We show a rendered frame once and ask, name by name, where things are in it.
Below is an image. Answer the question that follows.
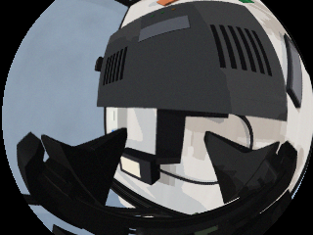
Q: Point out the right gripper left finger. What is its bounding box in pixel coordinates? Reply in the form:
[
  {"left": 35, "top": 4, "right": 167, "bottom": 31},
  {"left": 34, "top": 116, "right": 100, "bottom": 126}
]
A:
[{"left": 41, "top": 127, "right": 127, "bottom": 207}]

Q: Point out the orange flat rectangular slab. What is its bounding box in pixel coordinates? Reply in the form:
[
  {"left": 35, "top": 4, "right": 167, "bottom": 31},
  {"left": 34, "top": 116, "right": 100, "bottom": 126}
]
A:
[{"left": 156, "top": 0, "right": 178, "bottom": 7}]

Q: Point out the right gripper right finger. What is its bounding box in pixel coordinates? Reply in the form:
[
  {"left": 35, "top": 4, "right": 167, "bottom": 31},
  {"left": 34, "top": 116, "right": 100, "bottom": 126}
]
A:
[{"left": 203, "top": 131, "right": 280, "bottom": 204}]

